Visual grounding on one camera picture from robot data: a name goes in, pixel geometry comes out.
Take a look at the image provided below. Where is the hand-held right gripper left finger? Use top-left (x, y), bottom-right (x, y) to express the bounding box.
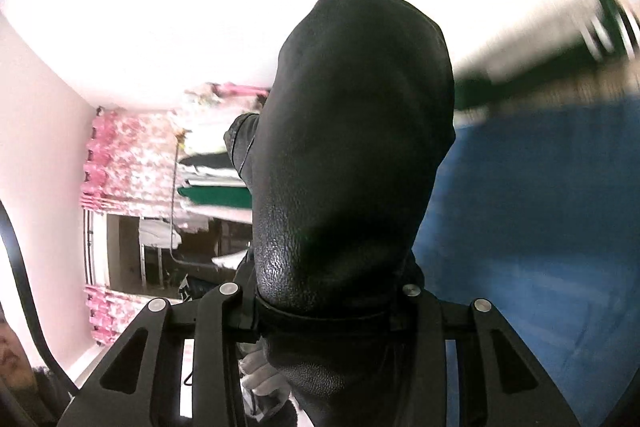
top-left (56, 282), bottom-right (260, 427)

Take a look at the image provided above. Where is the black leather jacket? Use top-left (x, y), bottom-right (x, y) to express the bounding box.
top-left (222, 0), bottom-right (456, 427)

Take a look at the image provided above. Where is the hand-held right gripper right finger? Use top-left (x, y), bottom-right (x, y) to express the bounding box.
top-left (394, 283), bottom-right (584, 427)

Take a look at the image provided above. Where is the window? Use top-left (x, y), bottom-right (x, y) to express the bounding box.
top-left (106, 214), bottom-right (251, 303)

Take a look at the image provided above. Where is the blue striped plaid bed sheet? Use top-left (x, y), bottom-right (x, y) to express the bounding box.
top-left (412, 97), bottom-right (640, 388)

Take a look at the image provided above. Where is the person's face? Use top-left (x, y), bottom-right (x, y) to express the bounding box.
top-left (0, 319), bottom-right (32, 390)

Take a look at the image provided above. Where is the pink floral curtain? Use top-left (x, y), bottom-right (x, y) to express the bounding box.
top-left (79, 106), bottom-right (191, 349)

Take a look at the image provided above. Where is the row of hanging clothes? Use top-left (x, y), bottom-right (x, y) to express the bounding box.
top-left (174, 82), bottom-right (273, 268)

